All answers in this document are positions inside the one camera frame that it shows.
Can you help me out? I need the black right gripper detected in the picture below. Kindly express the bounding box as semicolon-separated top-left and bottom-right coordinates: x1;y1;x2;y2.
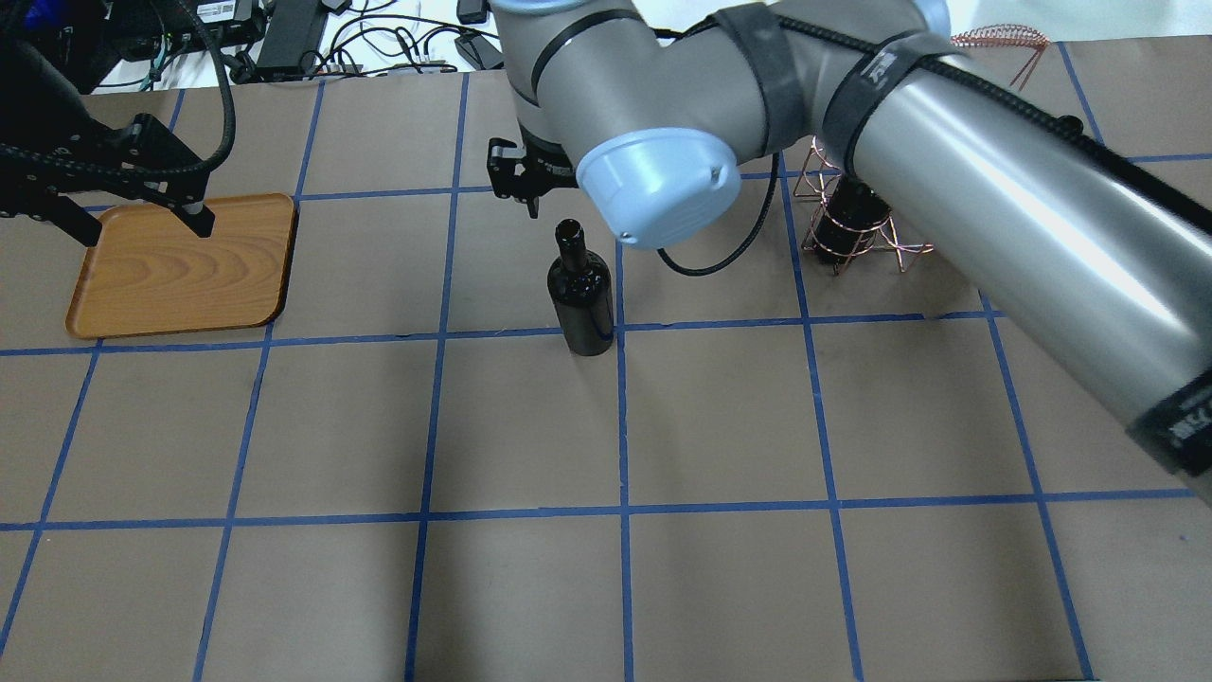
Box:
486;133;579;220

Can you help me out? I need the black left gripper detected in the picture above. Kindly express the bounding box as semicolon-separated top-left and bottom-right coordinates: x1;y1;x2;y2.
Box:
2;113;216;250

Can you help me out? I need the dark wine bottle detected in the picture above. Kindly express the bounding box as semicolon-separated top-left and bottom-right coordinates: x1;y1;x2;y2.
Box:
545;219;614;357
811;174;892;267

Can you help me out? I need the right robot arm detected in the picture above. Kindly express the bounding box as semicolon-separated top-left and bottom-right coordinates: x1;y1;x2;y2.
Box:
490;1;1211;485

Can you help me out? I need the wooden serving tray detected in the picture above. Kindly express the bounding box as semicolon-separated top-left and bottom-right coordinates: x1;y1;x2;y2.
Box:
64;191;297;340

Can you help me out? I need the black power adapter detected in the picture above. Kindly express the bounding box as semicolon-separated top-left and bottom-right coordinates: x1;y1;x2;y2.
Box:
255;1;328;81

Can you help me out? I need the braided black cable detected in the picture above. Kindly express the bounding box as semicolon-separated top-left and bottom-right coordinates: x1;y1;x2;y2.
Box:
0;0;238;180

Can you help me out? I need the copper wire bottle basket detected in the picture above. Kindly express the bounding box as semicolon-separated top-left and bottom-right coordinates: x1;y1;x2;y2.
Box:
793;25;1052;276

